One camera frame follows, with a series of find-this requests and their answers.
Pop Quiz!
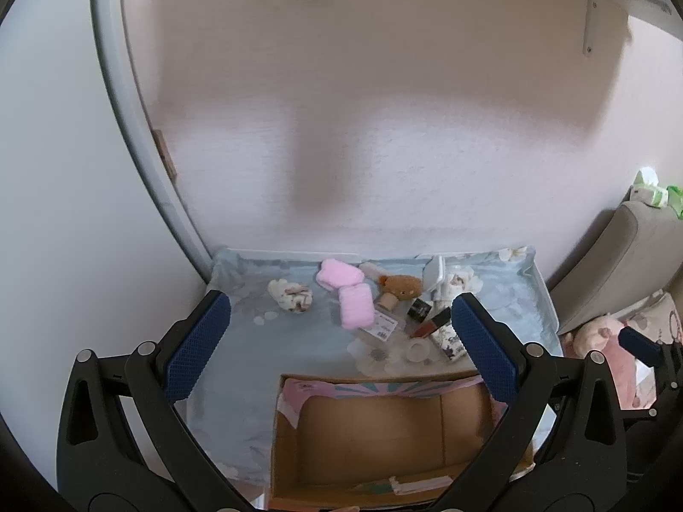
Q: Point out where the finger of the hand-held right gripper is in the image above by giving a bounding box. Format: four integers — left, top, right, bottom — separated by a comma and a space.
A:
613, 406, 665, 428
619, 326, 665, 368

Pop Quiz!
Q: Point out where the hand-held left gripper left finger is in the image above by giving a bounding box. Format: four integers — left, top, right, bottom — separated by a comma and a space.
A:
56, 289, 251, 512

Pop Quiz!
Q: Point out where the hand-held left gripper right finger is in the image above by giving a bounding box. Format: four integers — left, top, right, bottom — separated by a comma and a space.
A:
427, 292, 629, 512

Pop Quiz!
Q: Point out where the small patterned white box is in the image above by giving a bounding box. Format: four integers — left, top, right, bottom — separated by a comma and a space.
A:
431, 325, 470, 364

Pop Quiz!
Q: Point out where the red lipstick tube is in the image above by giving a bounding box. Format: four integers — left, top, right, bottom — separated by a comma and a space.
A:
410, 306, 454, 339

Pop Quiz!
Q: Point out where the clear packet with label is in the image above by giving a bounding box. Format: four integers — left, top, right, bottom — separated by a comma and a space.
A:
352, 306, 400, 343

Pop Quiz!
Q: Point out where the pink fluffy pouch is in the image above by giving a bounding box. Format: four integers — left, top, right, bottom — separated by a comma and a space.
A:
316, 259, 365, 291
339, 284, 374, 330

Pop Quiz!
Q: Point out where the printed cardboard box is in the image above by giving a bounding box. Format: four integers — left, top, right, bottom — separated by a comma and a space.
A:
267, 373, 534, 512

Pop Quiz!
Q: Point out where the floral pillow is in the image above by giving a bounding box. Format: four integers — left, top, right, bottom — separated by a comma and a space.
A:
627, 291, 683, 347

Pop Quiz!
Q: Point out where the pink plush toy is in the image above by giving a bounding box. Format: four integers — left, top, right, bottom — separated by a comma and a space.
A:
566, 314, 663, 411

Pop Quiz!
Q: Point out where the white compact case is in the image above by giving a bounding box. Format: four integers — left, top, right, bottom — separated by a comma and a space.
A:
423, 256, 446, 295

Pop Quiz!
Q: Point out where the beige chair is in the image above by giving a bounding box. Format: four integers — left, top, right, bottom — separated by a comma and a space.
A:
549, 200, 683, 337

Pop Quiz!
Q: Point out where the blue floral tablecloth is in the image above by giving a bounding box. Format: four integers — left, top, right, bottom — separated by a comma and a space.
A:
176, 245, 563, 497

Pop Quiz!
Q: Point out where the brown plush bear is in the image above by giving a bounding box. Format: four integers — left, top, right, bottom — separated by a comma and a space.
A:
378, 273, 425, 300

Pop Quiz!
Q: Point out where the green and white packet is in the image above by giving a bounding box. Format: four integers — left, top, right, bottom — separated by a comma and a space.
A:
630, 168, 683, 219

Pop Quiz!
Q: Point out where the white door frame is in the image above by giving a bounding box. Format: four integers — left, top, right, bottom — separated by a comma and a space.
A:
90, 0, 215, 285

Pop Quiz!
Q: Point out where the white shelf bracket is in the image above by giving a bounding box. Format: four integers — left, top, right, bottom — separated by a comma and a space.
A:
583, 0, 673, 58

